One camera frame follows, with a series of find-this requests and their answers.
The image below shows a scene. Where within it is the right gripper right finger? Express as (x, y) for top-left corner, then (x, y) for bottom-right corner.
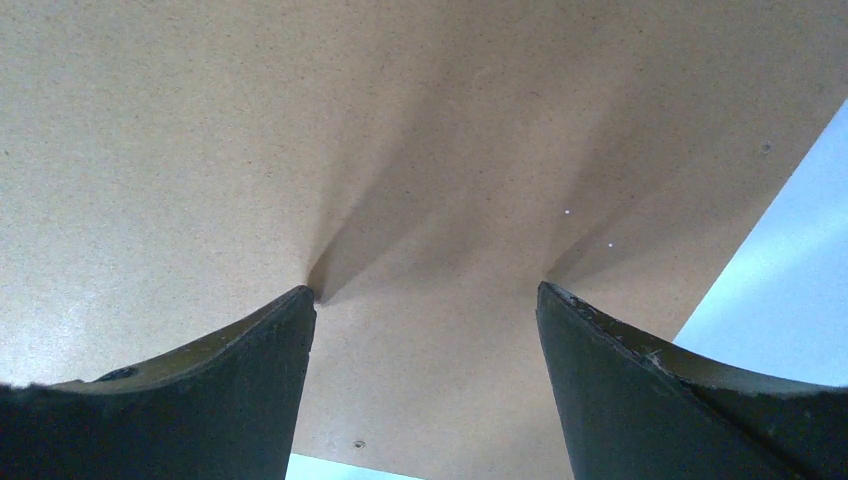
(536, 282), (847, 479)

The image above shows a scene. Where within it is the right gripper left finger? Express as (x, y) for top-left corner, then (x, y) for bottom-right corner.
(1, 286), (316, 479)

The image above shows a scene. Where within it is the brown cardboard backing board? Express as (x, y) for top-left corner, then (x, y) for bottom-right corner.
(1, 1), (847, 479)

